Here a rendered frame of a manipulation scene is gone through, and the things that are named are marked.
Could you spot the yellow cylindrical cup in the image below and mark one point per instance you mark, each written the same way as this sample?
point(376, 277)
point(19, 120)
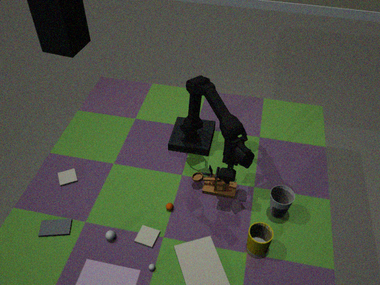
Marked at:
point(259, 238)

